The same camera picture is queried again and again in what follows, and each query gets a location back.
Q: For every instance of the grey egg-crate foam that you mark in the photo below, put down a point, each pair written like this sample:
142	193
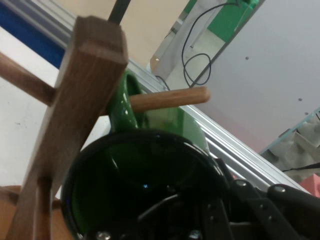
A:
295	145

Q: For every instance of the pink foam padding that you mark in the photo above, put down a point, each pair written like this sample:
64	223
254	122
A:
311	185

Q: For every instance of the green box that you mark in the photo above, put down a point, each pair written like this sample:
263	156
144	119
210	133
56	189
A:
225	22

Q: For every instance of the beige board panel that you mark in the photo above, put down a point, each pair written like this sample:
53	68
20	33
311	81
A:
155	25

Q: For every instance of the brown wooden mug tree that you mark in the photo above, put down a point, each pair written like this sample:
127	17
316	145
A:
82	87

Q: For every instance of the black camera stand pole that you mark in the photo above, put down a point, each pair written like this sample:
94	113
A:
120	10

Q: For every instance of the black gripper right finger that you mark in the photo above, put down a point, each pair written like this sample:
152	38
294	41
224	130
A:
287	212

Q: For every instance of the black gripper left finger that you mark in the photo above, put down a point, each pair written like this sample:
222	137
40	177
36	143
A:
200	215

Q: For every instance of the dark green enamel mug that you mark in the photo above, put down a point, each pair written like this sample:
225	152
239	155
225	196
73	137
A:
120	175

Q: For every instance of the long aluminium frame rail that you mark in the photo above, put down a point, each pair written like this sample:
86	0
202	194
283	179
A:
225	140

